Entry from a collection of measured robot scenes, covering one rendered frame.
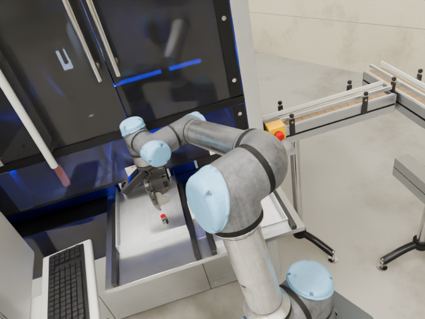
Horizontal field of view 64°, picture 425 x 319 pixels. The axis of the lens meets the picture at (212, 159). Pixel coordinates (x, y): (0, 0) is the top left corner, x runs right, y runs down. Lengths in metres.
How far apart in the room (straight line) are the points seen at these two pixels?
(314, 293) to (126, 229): 0.76
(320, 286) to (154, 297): 1.25
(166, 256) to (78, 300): 0.34
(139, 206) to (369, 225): 1.52
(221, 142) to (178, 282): 1.25
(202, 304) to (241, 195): 1.56
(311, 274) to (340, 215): 1.52
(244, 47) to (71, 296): 1.05
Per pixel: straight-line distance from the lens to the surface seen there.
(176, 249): 1.25
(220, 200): 0.60
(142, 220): 1.39
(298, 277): 0.95
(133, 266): 1.26
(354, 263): 2.23
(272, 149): 0.67
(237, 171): 0.63
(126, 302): 2.04
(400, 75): 2.00
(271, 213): 1.27
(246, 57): 1.26
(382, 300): 2.13
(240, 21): 1.22
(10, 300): 1.36
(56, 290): 1.42
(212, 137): 0.85
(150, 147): 0.95
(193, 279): 1.96
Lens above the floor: 1.82
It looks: 37 degrees down
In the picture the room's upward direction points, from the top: 14 degrees counter-clockwise
